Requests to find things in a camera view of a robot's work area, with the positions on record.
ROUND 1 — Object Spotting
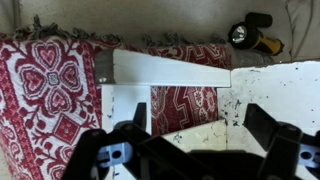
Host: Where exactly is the yellow black flashlight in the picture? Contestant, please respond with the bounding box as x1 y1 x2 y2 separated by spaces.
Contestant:
227 12 285 57

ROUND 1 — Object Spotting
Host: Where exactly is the cream loose pillow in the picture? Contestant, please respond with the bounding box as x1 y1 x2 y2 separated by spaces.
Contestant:
284 0 320 63

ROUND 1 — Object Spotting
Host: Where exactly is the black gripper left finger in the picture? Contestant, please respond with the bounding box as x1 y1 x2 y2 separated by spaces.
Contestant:
61 101 201 180

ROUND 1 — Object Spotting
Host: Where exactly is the white wooden shelf frame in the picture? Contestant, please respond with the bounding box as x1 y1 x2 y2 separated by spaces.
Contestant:
94 48 320 180

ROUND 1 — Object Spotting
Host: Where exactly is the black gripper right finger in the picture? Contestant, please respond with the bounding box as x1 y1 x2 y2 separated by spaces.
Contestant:
244 103 320 180

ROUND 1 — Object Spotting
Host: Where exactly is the red white patterned cloth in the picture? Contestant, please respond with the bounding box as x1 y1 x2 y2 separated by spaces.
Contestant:
0 31 234 180

